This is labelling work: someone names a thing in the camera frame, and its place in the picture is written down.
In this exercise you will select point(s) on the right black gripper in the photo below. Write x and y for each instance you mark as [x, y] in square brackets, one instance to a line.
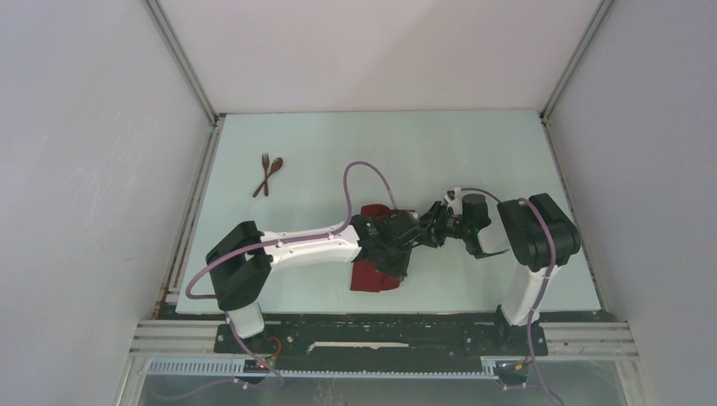
[438, 209]

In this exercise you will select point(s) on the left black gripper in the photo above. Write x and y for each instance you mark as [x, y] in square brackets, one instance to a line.
[398, 270]

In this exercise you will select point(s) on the red cloth napkin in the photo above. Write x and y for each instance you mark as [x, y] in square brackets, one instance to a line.
[365, 278]

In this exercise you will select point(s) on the brown wooden spoon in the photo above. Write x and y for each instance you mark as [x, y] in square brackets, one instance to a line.
[276, 166]

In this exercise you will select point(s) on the brown wooden fork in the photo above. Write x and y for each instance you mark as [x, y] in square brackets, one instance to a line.
[266, 164]

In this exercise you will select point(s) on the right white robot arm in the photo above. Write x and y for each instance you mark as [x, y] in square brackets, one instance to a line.
[539, 234]

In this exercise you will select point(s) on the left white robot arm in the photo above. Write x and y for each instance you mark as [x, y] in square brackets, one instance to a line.
[240, 265]

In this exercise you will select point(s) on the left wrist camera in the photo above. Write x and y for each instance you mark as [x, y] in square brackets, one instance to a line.
[403, 228]

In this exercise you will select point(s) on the white cable duct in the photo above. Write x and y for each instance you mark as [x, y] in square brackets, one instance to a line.
[240, 368]

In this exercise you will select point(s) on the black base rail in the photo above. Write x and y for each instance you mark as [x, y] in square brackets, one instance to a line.
[385, 342]

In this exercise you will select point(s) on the aluminium frame post left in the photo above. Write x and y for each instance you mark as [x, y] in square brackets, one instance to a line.
[175, 48]

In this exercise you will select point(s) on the aluminium frame post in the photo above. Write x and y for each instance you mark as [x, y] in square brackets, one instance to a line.
[175, 48]
[582, 48]

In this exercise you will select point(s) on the aluminium extrusion rail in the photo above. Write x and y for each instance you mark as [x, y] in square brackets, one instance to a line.
[174, 338]

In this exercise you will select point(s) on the aluminium frame post right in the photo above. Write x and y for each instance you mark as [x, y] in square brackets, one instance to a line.
[582, 48]

